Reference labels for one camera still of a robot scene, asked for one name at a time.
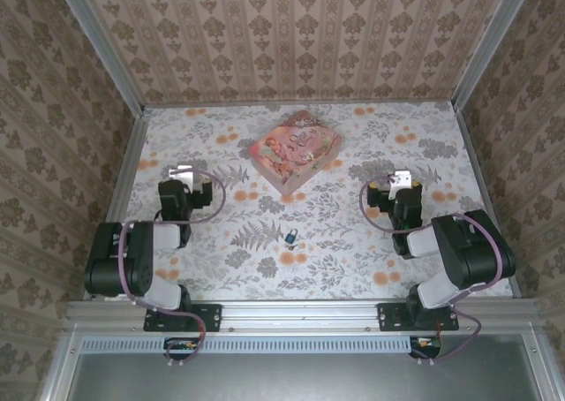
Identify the pink book-shaped box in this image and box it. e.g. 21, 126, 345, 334
248, 110, 346, 196

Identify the black electronics module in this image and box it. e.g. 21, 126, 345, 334
162, 337, 200, 360
408, 336, 443, 360

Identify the grey metal panel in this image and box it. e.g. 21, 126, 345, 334
41, 325, 565, 401

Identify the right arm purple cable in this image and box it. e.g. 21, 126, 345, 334
358, 172, 505, 367

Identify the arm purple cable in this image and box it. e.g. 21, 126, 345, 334
117, 168, 228, 369
358, 172, 505, 367

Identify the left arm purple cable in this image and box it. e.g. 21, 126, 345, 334
117, 168, 228, 369

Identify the aluminium side rail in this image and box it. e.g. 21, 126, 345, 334
86, 109, 154, 301
454, 102, 523, 299

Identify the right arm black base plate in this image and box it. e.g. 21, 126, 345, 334
378, 302, 460, 333

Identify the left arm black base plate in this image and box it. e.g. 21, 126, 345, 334
143, 302, 222, 333

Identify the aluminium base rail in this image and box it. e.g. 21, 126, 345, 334
64, 298, 543, 332

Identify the aluminium corner post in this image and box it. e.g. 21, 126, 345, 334
451, 0, 538, 111
51, 0, 147, 116

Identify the grey slotted cable duct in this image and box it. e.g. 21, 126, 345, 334
81, 335, 416, 354

